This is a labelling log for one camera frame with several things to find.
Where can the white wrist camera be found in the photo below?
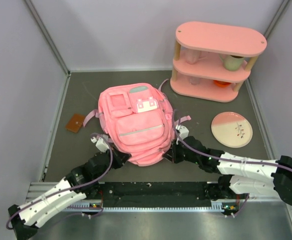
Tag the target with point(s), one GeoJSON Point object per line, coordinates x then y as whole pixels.
{"type": "Point", "coordinates": [100, 144]}
{"type": "Point", "coordinates": [182, 131]}

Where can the orange bowl on shelf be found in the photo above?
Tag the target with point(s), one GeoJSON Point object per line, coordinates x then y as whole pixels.
{"type": "Point", "coordinates": [222, 84]}

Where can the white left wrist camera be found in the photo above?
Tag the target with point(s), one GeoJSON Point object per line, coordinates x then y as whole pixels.
{"type": "Point", "coordinates": [100, 144]}

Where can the pink white floral plate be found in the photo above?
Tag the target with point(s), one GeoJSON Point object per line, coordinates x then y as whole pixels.
{"type": "Point", "coordinates": [232, 129]}

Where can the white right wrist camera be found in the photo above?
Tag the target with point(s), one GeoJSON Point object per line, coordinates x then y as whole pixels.
{"type": "Point", "coordinates": [182, 131]}

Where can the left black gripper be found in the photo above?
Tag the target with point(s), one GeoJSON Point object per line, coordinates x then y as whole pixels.
{"type": "Point", "coordinates": [121, 158]}

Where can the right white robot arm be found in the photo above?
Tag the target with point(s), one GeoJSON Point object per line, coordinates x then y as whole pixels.
{"type": "Point", "coordinates": [238, 175]}

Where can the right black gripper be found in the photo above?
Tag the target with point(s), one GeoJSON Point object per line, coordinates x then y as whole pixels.
{"type": "Point", "coordinates": [172, 153]}

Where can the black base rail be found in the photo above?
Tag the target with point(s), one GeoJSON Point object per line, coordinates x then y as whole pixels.
{"type": "Point", "coordinates": [158, 194]}

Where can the pink three-tier shelf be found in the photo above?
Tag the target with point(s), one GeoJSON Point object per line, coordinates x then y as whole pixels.
{"type": "Point", "coordinates": [213, 39]}

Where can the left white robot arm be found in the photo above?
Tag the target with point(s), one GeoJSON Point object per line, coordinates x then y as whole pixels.
{"type": "Point", "coordinates": [81, 183]}

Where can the green mug on shelf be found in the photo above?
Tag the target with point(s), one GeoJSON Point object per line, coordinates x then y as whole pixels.
{"type": "Point", "coordinates": [231, 62]}

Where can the pink cup on shelf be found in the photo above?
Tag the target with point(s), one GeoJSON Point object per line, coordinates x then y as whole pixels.
{"type": "Point", "coordinates": [192, 56]}

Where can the brown leather card wallet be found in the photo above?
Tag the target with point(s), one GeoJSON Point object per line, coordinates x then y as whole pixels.
{"type": "Point", "coordinates": [75, 123]}

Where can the pink student backpack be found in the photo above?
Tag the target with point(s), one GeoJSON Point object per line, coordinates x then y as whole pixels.
{"type": "Point", "coordinates": [137, 119]}

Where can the clear glass on shelf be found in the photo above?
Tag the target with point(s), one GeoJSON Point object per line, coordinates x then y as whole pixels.
{"type": "Point", "coordinates": [194, 80]}

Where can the grey slotted cable duct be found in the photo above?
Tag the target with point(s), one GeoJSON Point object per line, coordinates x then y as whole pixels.
{"type": "Point", "coordinates": [215, 206]}

